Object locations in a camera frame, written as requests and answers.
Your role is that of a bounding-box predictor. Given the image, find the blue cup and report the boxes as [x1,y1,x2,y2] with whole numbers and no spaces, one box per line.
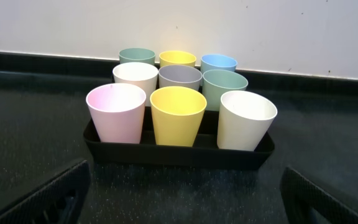
[200,54,238,75]

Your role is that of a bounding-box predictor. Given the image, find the pink cup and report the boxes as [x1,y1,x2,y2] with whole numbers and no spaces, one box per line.
[85,83,147,144]

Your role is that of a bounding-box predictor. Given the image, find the grey cup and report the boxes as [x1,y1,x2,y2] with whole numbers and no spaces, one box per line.
[158,64,203,92]

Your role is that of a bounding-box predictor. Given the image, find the black tray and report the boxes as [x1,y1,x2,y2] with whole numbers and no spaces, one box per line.
[83,107,275,171]

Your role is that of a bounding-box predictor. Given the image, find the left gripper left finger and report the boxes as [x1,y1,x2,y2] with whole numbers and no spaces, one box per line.
[0,159,91,224]

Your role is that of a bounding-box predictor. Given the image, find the white cup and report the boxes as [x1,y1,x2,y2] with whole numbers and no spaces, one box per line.
[216,90,278,152]
[112,62,159,107]

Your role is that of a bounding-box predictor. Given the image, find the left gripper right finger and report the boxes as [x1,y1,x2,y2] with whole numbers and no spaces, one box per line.
[279,166,358,224]

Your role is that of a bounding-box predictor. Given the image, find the yellow cup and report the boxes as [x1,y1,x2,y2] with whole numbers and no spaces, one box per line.
[158,50,197,68]
[149,86,208,147]

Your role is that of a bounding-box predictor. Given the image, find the green cup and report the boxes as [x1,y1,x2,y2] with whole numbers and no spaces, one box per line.
[201,69,249,112]
[118,47,156,67]

